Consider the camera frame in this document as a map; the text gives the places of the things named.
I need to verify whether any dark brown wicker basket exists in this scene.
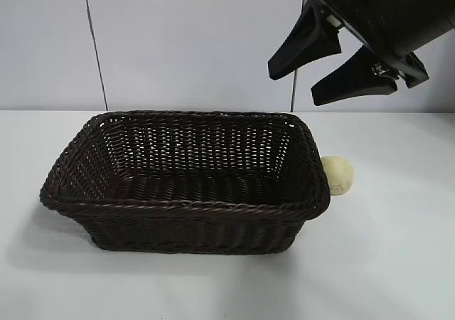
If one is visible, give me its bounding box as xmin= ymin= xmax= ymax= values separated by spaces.
xmin=38 ymin=110 xmax=332 ymax=255

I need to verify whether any pale yellow egg yolk pastry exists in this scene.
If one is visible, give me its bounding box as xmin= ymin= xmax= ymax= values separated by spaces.
xmin=321 ymin=155 xmax=356 ymax=196

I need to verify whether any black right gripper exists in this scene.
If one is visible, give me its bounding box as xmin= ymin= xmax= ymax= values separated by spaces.
xmin=267 ymin=0 xmax=455 ymax=106

